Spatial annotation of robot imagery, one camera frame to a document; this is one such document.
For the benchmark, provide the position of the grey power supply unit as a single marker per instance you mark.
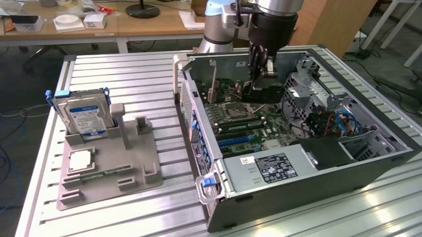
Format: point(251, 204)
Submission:
point(249, 177)

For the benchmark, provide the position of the white box with black lid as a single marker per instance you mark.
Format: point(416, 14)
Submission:
point(26, 23)

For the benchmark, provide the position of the perforated metal drive cage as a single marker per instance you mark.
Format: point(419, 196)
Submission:
point(303, 93)

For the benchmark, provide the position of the white labelled box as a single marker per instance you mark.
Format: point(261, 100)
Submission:
point(94, 21)

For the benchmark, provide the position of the blue expansion slot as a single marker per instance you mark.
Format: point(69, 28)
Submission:
point(233, 140)

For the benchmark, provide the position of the black round lamp base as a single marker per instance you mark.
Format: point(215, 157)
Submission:
point(142, 11)

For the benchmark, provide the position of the graphics card with metal bracket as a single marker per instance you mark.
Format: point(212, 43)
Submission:
point(263, 95)

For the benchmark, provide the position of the hard disk with blue bracket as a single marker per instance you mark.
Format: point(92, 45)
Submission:
point(85, 118)

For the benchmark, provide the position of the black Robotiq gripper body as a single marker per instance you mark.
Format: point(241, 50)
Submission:
point(273, 29)

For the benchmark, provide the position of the white table frame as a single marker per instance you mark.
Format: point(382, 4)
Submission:
point(378, 27)

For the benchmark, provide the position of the brown cardboard box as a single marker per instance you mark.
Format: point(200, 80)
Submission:
point(197, 7)

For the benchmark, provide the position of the wooden cabinet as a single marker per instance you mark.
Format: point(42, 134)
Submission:
point(335, 24)

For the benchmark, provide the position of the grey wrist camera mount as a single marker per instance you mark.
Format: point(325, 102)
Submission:
point(229, 17)

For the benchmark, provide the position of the grey metal disk bay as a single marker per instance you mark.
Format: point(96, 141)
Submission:
point(365, 145)

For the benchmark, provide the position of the CPU socket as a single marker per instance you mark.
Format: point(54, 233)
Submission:
point(235, 111)

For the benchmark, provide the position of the silver CPU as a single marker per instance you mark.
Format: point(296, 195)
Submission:
point(80, 160)

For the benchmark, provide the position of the wooden desk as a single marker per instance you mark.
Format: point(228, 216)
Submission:
point(130, 27)

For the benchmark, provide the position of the green RAM stick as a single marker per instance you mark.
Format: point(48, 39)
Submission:
point(240, 126)
point(98, 174)

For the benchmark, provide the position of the open black PC case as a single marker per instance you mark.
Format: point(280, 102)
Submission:
point(296, 197)

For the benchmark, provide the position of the grey printed parts rack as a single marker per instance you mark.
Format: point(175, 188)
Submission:
point(108, 158)

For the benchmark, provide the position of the white paper stack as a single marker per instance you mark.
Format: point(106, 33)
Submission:
point(189, 23)

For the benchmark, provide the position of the white round part on box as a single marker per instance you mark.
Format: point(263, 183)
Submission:
point(68, 23)

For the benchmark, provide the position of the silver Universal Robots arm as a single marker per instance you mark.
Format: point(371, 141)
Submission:
point(213, 37)

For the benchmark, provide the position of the green motherboard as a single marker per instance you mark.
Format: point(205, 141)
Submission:
point(273, 123)

